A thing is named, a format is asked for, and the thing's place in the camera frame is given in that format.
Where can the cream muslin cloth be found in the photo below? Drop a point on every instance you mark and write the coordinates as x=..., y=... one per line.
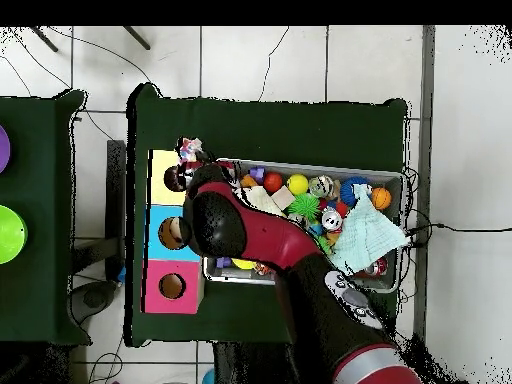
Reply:
x=260, y=198

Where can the multicoloured patterned cloth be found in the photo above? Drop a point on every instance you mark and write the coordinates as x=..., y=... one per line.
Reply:
x=190, y=148

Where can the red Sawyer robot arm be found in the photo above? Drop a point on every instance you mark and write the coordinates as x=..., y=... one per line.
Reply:
x=272, y=240

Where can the shallow mesh bin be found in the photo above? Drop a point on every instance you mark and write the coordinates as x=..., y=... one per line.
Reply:
x=300, y=168

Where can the wooden box with three holes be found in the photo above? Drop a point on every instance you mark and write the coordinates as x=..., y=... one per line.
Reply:
x=172, y=304

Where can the wooden cube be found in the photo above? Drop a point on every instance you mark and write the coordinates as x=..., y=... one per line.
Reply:
x=282, y=197

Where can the red ball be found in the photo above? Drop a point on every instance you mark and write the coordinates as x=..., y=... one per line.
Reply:
x=272, y=182

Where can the purple plastic block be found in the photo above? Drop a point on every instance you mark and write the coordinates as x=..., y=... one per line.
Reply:
x=257, y=173

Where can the green spiky rubber ball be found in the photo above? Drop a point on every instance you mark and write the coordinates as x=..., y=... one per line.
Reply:
x=304, y=206
x=324, y=244

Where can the yellow ball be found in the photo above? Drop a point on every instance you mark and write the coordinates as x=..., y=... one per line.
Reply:
x=297, y=184

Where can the dark green table cloth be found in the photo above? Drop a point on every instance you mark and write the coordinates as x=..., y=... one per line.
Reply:
x=36, y=200
x=260, y=128

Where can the mint muslin cloth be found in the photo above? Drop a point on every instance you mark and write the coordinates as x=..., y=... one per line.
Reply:
x=368, y=236

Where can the orange basketball toy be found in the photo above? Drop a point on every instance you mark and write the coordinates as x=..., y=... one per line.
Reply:
x=381, y=198

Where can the black stand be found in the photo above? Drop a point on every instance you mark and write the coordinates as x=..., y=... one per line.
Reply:
x=116, y=180

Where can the black tripod leg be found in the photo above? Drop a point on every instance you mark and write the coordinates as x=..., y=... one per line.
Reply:
x=44, y=39
x=137, y=38

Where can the green bowl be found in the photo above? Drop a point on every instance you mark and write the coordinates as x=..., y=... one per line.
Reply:
x=10, y=236

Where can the purple bowl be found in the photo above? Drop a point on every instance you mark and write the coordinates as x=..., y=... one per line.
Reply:
x=3, y=150

